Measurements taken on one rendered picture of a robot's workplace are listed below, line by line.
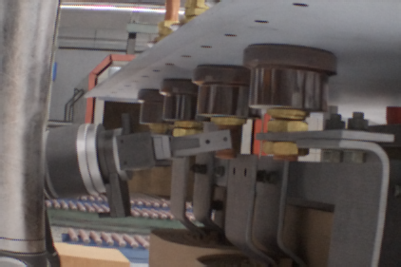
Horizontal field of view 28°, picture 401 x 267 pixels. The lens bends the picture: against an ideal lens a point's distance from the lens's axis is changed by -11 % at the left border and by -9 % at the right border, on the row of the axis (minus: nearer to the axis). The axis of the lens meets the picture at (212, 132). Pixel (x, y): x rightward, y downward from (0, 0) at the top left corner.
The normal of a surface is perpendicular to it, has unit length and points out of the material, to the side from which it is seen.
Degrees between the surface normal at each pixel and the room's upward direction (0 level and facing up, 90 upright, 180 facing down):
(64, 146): 71
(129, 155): 90
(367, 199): 90
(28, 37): 93
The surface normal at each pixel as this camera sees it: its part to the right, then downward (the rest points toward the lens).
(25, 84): 0.54, 0.06
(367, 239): -0.97, -0.07
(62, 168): -0.10, 0.11
